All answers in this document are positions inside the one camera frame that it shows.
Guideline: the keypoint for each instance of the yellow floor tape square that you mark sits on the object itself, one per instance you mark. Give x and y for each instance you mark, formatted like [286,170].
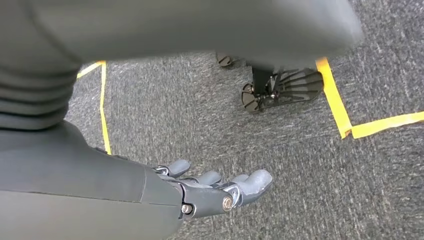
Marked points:
[336,99]

